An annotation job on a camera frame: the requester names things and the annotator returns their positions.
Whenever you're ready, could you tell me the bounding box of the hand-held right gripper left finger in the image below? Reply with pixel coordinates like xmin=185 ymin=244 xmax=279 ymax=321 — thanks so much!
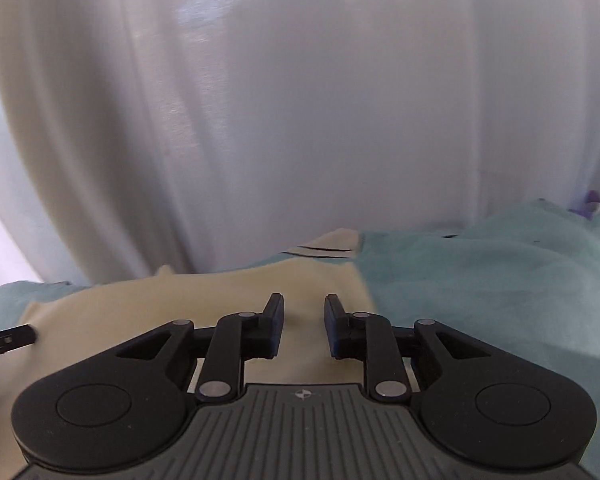
xmin=114 ymin=292 xmax=286 ymax=404

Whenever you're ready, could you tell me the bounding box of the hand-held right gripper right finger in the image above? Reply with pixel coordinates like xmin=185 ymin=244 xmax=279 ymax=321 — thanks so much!
xmin=324 ymin=293 xmax=487 ymax=404

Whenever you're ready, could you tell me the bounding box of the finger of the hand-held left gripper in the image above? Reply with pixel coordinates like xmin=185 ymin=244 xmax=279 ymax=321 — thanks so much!
xmin=0 ymin=323 xmax=38 ymax=361

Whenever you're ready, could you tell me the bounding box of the cream knit sweater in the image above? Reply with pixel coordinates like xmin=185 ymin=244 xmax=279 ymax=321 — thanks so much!
xmin=0 ymin=259 xmax=377 ymax=480

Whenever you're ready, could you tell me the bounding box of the teal mushroom print bed sheet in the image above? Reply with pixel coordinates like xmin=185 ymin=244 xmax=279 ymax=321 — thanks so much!
xmin=0 ymin=199 xmax=600 ymax=480

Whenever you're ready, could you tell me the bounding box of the white sheer curtain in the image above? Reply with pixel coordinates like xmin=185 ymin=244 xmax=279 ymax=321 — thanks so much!
xmin=0 ymin=0 xmax=600 ymax=288

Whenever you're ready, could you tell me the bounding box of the purple teddy bear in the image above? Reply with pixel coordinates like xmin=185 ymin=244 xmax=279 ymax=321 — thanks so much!
xmin=569 ymin=190 xmax=600 ymax=219

